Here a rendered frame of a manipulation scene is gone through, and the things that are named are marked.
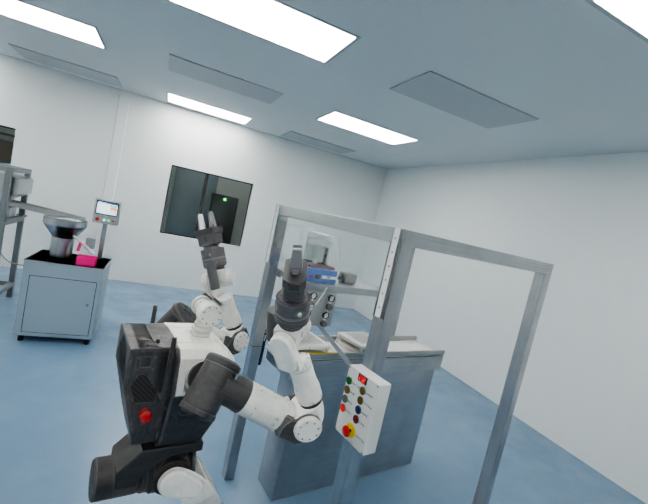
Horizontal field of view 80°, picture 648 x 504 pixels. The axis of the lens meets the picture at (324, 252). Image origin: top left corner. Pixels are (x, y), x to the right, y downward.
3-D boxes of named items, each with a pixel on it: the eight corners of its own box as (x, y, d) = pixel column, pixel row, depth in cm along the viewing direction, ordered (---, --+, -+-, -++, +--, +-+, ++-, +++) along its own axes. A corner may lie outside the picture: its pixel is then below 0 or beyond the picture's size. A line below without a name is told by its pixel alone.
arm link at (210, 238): (205, 230, 155) (210, 259, 155) (187, 232, 146) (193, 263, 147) (229, 225, 149) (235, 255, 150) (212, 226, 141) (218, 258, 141)
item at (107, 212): (85, 258, 387) (95, 197, 382) (87, 257, 396) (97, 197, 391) (110, 262, 396) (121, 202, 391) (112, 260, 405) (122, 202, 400)
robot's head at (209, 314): (196, 333, 111) (202, 304, 110) (187, 321, 119) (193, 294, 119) (218, 334, 115) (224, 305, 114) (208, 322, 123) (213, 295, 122)
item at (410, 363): (287, 380, 208) (291, 362, 207) (265, 358, 231) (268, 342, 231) (440, 369, 283) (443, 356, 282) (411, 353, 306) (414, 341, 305)
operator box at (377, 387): (362, 456, 133) (379, 385, 131) (334, 428, 147) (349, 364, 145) (375, 453, 137) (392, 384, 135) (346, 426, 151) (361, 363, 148)
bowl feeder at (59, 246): (32, 256, 352) (38, 216, 349) (43, 250, 385) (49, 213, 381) (93, 264, 371) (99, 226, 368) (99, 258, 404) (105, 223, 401)
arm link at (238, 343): (240, 363, 152) (199, 347, 136) (219, 354, 160) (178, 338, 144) (252, 335, 156) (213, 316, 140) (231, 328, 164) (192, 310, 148)
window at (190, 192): (158, 233, 636) (171, 163, 626) (158, 233, 637) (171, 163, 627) (240, 247, 691) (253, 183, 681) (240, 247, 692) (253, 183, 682)
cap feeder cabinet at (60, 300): (10, 341, 343) (22, 259, 336) (30, 321, 395) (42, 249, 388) (91, 346, 368) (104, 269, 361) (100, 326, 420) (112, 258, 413)
